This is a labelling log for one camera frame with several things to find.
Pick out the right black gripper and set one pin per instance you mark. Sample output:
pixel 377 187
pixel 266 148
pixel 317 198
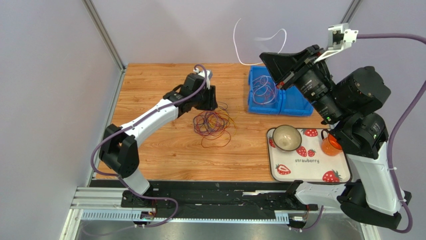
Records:
pixel 292 71

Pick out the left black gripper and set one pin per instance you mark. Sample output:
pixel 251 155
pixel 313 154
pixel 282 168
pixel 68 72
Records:
pixel 211 103

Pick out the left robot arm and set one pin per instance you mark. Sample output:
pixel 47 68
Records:
pixel 119 149

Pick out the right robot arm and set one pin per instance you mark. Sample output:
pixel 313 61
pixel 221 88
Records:
pixel 350 107

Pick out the blue plastic bin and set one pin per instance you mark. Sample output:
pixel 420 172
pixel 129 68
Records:
pixel 265 98

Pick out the beige bowl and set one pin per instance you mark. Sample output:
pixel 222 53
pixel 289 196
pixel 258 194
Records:
pixel 287 138

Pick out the orange plastic cup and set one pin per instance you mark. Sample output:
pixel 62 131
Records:
pixel 329 144

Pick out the strawberry print tray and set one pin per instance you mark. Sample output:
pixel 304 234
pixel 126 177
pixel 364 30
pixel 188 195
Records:
pixel 307 163

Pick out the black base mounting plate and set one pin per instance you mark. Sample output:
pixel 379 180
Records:
pixel 218 200

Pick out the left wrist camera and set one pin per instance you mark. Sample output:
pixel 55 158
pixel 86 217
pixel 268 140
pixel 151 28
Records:
pixel 205 75

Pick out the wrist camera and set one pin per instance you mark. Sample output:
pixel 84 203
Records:
pixel 205 75
pixel 340 38

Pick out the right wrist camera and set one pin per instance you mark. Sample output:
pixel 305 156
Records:
pixel 340 38

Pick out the right aluminium corner post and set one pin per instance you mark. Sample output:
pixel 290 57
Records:
pixel 351 11

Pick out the aluminium corner post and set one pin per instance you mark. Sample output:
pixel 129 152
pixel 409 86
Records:
pixel 97 20
pixel 351 11

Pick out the left aluminium corner post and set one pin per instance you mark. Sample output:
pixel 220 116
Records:
pixel 97 20

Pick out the aluminium frame rail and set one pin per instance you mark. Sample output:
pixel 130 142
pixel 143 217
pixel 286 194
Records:
pixel 104 203

